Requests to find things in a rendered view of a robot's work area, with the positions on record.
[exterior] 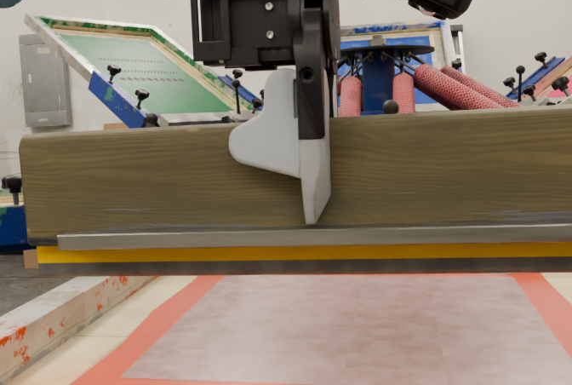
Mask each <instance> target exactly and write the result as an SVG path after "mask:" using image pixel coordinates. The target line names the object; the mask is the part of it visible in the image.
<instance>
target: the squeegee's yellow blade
mask: <svg viewBox="0 0 572 385"><path fill-rule="evenodd" d="M539 256H572V242H554V243H502V244H400V245H348V246H295V247H244V248H192V249H140V250H59V249H58V246H37V260H38V263H59V262H128V261H264V260H333V259H402V258H470V257H539Z"/></svg>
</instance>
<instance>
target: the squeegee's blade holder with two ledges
mask: <svg viewBox="0 0 572 385"><path fill-rule="evenodd" d="M57 242H58V249H59V250H140V249H192V248H244V247H295V246H348V245H400V244H502V243H554V242H572V220H543V221H469V222H431V223H393V224H356V225H319V226H281V227H207V228H170V229H132V230H94V231H66V232H64V233H61V234H58V235H57Z"/></svg>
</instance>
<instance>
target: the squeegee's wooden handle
mask: <svg viewBox="0 0 572 385"><path fill-rule="evenodd" d="M240 124H243V123H228V124H199V125H182V126H167V127H151V128H136V129H106V130H90V131H75V132H59V133H43V134H32V135H24V136H23V137H22V138H21V139H20V144H19V156H20V172H21V180H22V189H23V198H24V206H25V215H26V230H27V240H28V243H29V245H30V246H58V242H57V235H58V234H61V233H64V232H66V231H94V230H132V229H170V228H207V227H281V226H319V225H356V224H393V223H431V222H469V221H543V220H572V104H568V105H552V106H522V107H507V108H491V109H476V110H460V111H445V112H414V113H399V114H383V115H368V116H352V117H337V118H329V146H330V180H331V196H330V198H329V201H328V203H327V204H326V205H325V207H324V209H323V212H322V214H321V215H320V217H319V219H318V221H317V223H316V224H306V219H305V212H304V206H303V198H302V190H301V179H300V178H297V177H294V176H291V175H285V174H281V173H278V172H274V171H270V170H264V169H261V168H257V167H254V166H250V165H247V164H241V163H239V162H238V161H237V160H236V159H235V158H234V157H233V156H232V155H231V153H230V150H229V137H230V134H231V132H232V131H233V130H234V129H235V128H236V127H237V126H239V125H240Z"/></svg>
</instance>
